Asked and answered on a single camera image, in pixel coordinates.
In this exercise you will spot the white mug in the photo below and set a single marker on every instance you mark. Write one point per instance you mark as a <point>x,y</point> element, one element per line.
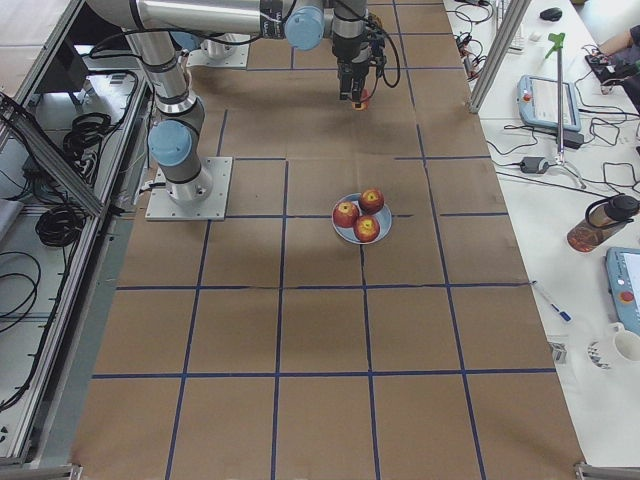
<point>619,348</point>

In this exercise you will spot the green hand pointer stick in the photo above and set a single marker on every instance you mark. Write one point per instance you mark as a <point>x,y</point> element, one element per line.
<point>557,42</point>

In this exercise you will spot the light blue plate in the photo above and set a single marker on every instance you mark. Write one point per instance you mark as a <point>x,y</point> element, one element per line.
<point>384,218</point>

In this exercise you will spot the aluminium frame post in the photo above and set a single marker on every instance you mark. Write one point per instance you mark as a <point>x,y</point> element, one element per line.
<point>512,19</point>

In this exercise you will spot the red apple plate front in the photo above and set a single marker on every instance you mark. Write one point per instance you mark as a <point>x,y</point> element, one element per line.
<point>366,229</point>

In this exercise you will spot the blue teach pendant tablet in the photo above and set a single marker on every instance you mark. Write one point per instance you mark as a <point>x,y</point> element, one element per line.
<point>537,99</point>

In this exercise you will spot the dark water bottle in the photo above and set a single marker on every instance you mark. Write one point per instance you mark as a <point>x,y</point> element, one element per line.
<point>602,219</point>

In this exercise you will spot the red apple plate right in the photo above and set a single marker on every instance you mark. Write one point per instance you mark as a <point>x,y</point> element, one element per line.
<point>371,201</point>

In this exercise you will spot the red apple plate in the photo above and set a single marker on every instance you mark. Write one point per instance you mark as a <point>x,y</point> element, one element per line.
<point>371,201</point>
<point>366,229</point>

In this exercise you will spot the brown paper table cover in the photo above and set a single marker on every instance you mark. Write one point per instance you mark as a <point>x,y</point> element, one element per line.
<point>265,346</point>

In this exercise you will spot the red yellow apple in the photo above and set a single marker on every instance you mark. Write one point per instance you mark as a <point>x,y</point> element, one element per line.
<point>363,103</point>

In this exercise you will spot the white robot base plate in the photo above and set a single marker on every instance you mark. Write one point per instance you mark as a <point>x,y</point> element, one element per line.
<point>204,198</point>

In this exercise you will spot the blue white pen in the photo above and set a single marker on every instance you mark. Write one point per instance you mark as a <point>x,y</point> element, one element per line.
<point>560,312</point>

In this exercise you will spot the red apple on plate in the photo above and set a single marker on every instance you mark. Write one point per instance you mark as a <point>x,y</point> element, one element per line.
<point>345,214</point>

